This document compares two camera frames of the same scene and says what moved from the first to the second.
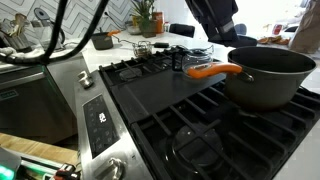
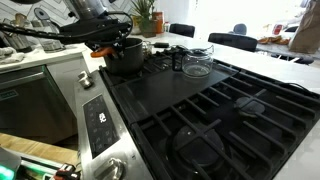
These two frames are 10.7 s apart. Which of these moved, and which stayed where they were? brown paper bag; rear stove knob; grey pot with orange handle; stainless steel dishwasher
Moved: grey pot with orange handle
Stayed: brown paper bag; rear stove knob; stainless steel dishwasher
